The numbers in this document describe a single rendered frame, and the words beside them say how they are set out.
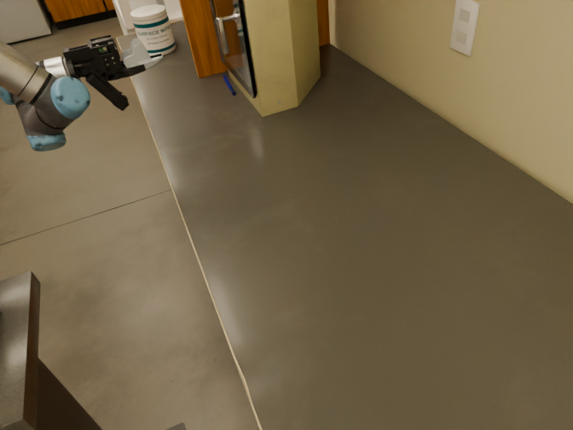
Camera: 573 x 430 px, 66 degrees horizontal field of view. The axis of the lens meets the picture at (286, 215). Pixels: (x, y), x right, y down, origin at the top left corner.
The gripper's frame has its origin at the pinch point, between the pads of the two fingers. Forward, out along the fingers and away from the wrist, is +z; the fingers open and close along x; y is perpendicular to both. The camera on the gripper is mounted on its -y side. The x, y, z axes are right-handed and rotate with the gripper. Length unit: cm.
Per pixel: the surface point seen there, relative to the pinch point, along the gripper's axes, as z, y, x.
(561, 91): 66, -3, -59
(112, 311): -49, -114, 35
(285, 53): 31.4, -4.3, -5.2
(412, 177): 42, -20, -49
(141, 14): 4, -5, 63
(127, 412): -48, -115, -16
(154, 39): 5, -14, 61
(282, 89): 29.6, -13.8, -5.2
